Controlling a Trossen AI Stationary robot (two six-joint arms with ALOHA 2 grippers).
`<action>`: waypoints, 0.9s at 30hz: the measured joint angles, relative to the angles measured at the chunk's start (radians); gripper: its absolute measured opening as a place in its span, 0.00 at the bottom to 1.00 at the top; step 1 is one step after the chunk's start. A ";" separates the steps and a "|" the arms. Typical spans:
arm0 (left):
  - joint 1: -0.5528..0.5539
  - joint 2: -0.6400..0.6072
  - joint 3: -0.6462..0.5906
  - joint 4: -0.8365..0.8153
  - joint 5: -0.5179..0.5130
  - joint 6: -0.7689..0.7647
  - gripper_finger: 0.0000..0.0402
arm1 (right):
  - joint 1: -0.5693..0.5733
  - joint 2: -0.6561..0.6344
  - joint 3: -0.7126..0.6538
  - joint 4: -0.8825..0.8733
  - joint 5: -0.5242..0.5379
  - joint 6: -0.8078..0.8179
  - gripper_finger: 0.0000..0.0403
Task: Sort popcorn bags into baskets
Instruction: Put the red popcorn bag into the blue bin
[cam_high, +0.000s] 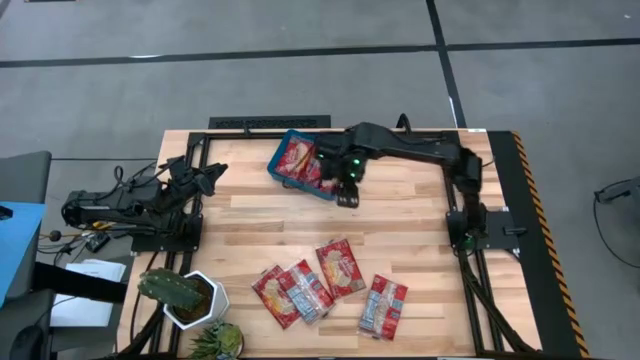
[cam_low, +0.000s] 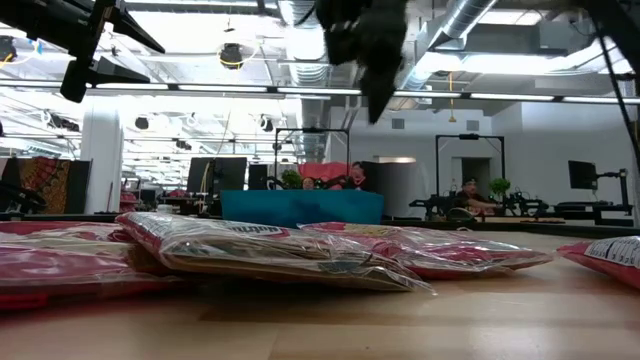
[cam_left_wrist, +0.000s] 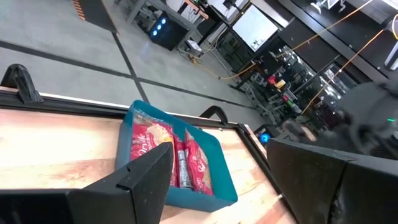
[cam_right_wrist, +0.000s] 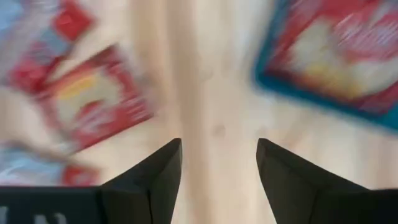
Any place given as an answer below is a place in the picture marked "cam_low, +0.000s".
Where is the red popcorn bag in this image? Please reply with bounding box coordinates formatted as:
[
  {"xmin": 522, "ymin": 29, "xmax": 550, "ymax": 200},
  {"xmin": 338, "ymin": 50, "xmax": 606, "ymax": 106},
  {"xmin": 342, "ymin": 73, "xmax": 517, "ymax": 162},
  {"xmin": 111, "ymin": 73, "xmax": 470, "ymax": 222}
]
[
  {"xmin": 115, "ymin": 210, "xmax": 435, "ymax": 294},
  {"xmin": 299, "ymin": 222, "xmax": 554, "ymax": 281},
  {"xmin": 0, "ymin": 242, "xmax": 191, "ymax": 312},
  {"xmin": 0, "ymin": 221, "xmax": 136, "ymax": 261},
  {"xmin": 557, "ymin": 234, "xmax": 640, "ymax": 292}
]

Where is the black metal frame stand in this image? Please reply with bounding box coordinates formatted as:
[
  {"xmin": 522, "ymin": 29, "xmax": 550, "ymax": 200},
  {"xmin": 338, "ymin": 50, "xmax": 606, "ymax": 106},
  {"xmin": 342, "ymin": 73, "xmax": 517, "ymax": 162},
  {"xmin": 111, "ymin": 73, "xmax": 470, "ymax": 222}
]
[
  {"xmin": 434, "ymin": 133, "xmax": 507, "ymax": 202},
  {"xmin": 274, "ymin": 127, "xmax": 351, "ymax": 191}
]

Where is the teal fabric basket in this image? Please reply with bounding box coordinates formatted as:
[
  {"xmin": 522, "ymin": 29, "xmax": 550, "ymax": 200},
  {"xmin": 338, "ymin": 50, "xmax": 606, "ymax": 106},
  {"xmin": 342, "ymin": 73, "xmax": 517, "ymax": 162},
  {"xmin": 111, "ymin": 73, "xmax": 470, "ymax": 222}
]
[{"xmin": 219, "ymin": 189, "xmax": 386, "ymax": 229}]

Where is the small black monitor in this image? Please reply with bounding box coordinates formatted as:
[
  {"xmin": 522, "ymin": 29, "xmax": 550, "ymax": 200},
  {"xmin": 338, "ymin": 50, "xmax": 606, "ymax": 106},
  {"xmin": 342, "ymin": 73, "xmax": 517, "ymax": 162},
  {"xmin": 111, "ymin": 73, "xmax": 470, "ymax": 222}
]
[{"xmin": 248, "ymin": 163, "xmax": 269, "ymax": 191}]

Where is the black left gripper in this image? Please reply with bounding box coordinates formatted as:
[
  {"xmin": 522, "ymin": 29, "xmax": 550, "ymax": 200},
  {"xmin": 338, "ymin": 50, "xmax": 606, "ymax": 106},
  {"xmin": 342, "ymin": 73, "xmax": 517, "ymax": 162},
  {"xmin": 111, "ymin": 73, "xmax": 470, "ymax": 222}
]
[{"xmin": 87, "ymin": 0, "xmax": 167, "ymax": 85}]

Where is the black monitor on arm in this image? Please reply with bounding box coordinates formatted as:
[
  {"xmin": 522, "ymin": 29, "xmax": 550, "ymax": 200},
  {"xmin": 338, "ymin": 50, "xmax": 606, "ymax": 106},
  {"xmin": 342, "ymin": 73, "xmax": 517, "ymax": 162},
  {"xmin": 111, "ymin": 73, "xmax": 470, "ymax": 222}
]
[{"xmin": 567, "ymin": 160, "xmax": 599, "ymax": 192}]

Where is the white pillar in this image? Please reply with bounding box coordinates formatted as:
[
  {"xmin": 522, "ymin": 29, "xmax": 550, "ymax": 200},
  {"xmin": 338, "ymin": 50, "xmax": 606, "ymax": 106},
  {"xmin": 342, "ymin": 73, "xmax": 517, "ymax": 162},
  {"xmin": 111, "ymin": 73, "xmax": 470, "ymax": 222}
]
[{"xmin": 79, "ymin": 107, "xmax": 125, "ymax": 216}]

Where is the silver smooth ventilation duct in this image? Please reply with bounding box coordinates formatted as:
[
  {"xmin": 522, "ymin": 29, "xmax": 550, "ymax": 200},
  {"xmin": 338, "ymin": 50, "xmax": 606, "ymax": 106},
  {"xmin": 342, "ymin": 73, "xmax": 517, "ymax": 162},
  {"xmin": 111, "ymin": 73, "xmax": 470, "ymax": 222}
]
[{"xmin": 405, "ymin": 0, "xmax": 501, "ymax": 92}]

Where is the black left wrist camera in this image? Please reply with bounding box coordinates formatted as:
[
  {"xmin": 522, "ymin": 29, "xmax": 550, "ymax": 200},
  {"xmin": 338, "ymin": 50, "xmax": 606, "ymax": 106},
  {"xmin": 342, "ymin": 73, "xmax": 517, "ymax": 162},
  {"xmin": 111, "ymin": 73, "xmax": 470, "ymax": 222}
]
[{"xmin": 59, "ymin": 58, "xmax": 101, "ymax": 104}]

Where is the large black monitor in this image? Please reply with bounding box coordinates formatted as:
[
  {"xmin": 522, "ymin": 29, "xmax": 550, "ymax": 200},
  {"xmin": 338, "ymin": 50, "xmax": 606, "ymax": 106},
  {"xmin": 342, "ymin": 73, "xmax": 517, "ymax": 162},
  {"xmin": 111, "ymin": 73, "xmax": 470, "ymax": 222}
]
[{"xmin": 187, "ymin": 156, "xmax": 249, "ymax": 194}]

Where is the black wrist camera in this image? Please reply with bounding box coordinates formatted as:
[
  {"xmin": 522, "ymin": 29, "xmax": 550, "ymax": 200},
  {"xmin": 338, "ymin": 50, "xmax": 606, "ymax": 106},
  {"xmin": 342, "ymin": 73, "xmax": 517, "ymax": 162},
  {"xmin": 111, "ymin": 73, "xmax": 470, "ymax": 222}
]
[
  {"xmin": 59, "ymin": 58, "xmax": 101, "ymax": 104},
  {"xmin": 324, "ymin": 18, "xmax": 360, "ymax": 66}
]

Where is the green potted plant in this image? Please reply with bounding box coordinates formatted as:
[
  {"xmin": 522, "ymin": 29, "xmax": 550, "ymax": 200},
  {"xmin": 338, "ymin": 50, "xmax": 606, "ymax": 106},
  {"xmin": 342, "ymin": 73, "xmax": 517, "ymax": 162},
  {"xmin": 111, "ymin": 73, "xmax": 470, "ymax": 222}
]
[
  {"xmin": 280, "ymin": 168, "xmax": 304, "ymax": 191},
  {"xmin": 488, "ymin": 177, "xmax": 513, "ymax": 202}
]

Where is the long light bar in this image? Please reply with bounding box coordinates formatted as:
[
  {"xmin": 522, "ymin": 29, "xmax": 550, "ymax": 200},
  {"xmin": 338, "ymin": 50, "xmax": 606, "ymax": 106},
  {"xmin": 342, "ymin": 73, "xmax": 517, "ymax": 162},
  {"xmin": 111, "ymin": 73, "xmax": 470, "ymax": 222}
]
[{"xmin": 0, "ymin": 79, "xmax": 640, "ymax": 106}]

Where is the orange patterned cloth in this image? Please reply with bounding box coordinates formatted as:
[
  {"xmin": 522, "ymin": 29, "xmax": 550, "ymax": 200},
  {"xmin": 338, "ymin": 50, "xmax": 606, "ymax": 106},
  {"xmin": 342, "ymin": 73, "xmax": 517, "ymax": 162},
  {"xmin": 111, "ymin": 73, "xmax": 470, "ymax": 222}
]
[{"xmin": 18, "ymin": 157, "xmax": 72, "ymax": 215}]

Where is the silver ribbed ventilation duct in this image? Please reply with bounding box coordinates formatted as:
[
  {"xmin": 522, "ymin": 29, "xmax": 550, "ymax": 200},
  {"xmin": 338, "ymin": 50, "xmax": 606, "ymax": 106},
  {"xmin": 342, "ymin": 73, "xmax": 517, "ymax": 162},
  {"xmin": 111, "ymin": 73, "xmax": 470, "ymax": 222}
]
[{"xmin": 277, "ymin": 0, "xmax": 331, "ymax": 89}]

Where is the red cloth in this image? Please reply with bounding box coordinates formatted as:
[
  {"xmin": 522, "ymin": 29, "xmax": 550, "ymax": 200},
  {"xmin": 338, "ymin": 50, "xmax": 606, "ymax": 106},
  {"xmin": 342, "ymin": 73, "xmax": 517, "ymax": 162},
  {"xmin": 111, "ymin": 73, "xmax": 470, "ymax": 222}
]
[{"xmin": 297, "ymin": 161, "xmax": 354, "ymax": 187}]

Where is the black desk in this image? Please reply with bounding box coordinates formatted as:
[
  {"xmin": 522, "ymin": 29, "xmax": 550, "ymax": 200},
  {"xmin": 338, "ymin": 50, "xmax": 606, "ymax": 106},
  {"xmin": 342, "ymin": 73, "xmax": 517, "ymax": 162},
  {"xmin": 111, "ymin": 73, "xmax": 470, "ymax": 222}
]
[{"xmin": 551, "ymin": 200, "xmax": 635, "ymax": 227}]

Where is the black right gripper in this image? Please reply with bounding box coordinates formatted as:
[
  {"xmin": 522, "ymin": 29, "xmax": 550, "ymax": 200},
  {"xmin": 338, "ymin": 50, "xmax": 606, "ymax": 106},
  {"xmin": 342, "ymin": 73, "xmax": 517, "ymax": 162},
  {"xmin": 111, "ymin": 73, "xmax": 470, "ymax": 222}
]
[{"xmin": 315, "ymin": 0, "xmax": 409, "ymax": 125}]

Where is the black partition panel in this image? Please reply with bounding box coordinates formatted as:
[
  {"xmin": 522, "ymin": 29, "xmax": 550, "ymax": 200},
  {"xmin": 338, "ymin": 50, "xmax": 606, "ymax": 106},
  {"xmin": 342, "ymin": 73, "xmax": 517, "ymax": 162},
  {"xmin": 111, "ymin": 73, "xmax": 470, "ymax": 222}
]
[{"xmin": 362, "ymin": 160, "xmax": 382, "ymax": 192}]

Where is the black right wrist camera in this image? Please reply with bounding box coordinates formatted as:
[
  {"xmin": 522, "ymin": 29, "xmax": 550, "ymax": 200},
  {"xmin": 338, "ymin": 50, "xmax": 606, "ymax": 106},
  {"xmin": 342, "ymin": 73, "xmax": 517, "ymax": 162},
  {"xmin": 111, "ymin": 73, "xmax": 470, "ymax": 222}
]
[{"xmin": 324, "ymin": 18, "xmax": 360, "ymax": 66}]

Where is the black dome ceiling camera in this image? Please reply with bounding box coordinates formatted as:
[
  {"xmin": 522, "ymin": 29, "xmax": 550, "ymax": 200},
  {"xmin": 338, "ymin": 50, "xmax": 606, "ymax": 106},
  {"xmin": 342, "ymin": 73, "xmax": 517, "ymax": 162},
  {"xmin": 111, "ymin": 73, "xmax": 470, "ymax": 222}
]
[{"xmin": 217, "ymin": 42, "xmax": 246, "ymax": 72}]

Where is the thin black cable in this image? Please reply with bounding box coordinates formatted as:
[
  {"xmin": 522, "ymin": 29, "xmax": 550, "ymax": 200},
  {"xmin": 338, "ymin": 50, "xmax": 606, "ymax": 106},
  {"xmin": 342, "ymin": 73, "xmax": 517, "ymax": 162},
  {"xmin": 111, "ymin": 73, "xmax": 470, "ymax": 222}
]
[{"xmin": 591, "ymin": 14, "xmax": 640, "ymax": 174}]

